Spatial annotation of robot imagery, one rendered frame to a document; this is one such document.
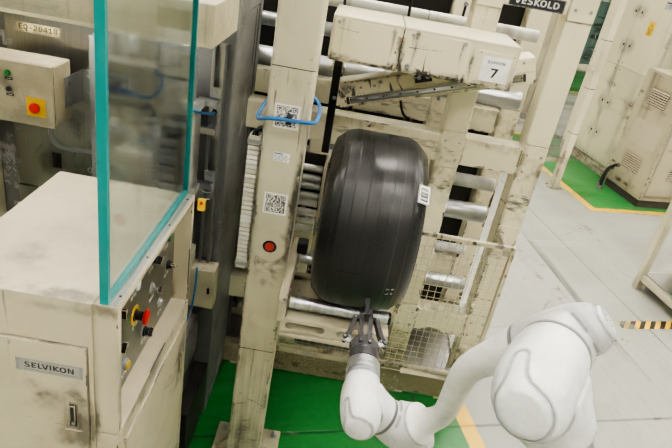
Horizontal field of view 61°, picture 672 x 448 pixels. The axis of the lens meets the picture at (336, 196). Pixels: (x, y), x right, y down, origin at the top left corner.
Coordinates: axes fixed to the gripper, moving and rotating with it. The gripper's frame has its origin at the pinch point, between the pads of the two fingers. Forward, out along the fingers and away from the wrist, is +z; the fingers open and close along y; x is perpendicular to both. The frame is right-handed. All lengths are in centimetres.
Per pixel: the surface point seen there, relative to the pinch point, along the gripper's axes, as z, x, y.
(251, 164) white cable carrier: 26, -27, 42
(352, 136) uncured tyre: 32, -39, 13
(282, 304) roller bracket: 7.9, 11.6, 25.5
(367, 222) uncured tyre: 6.5, -26.6, 4.8
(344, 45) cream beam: 55, -59, 20
